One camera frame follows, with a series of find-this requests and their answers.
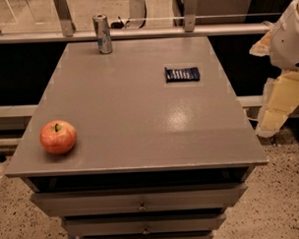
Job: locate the grey cabinet top drawer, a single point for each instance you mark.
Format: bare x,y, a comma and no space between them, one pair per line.
216,196

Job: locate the silver drink can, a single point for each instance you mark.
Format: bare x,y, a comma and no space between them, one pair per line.
102,32

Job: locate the dark blue snack bar wrapper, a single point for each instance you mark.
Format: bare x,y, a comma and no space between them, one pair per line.
182,75

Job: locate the grey cabinet middle drawer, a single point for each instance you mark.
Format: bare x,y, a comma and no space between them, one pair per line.
145,225

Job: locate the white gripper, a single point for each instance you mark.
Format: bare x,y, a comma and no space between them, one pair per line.
289,47

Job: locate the red apple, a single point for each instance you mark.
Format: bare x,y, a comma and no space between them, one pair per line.
58,137

